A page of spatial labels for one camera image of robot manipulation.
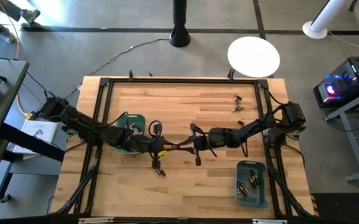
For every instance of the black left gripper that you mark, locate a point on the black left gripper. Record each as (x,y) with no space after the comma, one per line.
(155,146)

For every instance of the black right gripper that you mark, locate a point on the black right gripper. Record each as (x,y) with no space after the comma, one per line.
(202,143)

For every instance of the silver AA battery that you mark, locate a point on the silver AA battery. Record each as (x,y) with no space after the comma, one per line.
(132,126)
(139,131)

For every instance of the green plastic bin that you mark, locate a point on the green plastic bin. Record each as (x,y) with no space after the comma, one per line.
(140,119)

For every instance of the blue-green plastic bin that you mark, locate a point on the blue-green plastic bin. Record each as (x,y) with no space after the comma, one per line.
(250,202)

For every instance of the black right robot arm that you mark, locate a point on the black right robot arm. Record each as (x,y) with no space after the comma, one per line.
(254,127)

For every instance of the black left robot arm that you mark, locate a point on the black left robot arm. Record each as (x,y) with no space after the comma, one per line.
(82,121)

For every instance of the yellow tape tag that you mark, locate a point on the yellow tape tag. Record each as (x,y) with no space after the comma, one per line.
(163,153)

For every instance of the black table clamp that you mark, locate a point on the black table clamp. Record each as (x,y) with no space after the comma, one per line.
(231,74)
(131,75)

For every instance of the white round disc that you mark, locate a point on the white round disc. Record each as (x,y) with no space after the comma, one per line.
(254,57)

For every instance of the black stand pole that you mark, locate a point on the black stand pole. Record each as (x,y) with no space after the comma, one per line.
(179,31)

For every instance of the white booklet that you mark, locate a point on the white booklet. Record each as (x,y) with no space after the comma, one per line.
(40,130)

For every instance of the black hazard-striped mat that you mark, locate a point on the black hazard-striped mat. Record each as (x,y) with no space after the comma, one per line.
(341,208)

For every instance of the grey side table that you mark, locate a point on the grey side table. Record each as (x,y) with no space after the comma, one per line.
(354,146)

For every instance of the black computer tower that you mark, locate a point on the black computer tower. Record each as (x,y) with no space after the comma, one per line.
(347,81)

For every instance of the white pole stand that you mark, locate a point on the white pole stand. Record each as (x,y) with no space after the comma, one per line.
(317,26)

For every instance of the person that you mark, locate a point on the person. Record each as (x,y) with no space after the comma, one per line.
(30,14)

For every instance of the black table frame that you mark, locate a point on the black table frame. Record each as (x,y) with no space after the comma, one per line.
(182,80)

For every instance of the silver metal bracket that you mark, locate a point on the silver metal bracket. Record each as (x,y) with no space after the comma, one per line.
(95,220)
(269,221)

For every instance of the black desk frame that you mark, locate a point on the black desk frame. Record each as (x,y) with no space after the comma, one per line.
(30,141)

